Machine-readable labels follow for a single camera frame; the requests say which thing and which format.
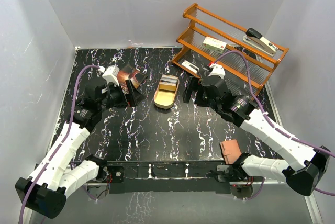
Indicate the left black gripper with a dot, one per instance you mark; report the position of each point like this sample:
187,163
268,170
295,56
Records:
132,99

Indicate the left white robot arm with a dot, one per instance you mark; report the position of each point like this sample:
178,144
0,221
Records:
47,188

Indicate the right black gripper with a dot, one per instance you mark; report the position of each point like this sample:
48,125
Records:
192,86

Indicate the small white black device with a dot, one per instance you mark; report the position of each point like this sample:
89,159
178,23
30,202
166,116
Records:
190,66

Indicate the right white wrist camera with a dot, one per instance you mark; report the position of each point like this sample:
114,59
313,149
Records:
217,69

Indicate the pink leather card holder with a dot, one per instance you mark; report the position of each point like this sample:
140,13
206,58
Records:
230,151

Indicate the dark paperback book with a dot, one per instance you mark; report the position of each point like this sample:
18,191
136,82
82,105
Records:
130,72

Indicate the white staples box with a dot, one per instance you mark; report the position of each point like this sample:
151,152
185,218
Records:
214,45

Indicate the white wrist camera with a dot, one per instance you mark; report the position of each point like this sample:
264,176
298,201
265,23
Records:
217,69
110,75

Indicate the orange wooden shelf rack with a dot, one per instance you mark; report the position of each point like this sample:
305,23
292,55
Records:
247,68

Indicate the beige oval card tray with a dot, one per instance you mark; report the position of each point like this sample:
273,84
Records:
165,95

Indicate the black front mounting rail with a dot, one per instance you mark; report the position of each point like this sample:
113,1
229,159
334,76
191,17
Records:
174,176

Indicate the black beige stapler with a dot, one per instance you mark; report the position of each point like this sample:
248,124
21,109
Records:
258,41

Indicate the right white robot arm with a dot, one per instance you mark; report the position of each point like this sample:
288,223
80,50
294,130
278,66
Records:
300,166

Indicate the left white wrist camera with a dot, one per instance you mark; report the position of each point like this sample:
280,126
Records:
110,75

